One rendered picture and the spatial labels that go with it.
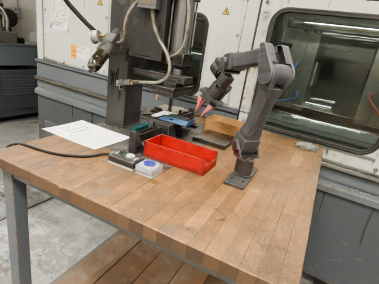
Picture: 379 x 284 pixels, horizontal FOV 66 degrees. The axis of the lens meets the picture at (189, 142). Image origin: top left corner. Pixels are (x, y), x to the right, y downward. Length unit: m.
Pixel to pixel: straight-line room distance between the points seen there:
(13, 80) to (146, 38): 3.17
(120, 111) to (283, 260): 0.95
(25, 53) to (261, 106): 3.71
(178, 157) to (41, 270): 1.20
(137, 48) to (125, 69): 0.11
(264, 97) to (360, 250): 1.24
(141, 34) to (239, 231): 0.88
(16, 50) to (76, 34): 1.73
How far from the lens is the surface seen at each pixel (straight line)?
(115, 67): 1.37
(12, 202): 1.18
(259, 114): 0.95
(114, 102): 1.40
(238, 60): 1.06
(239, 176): 1.03
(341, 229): 1.89
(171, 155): 1.04
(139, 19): 1.29
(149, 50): 1.26
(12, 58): 4.26
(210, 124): 1.47
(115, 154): 1.02
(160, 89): 1.19
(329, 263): 2.01
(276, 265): 0.72
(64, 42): 2.77
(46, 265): 1.99
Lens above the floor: 1.34
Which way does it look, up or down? 20 degrees down
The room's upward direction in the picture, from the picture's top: 9 degrees clockwise
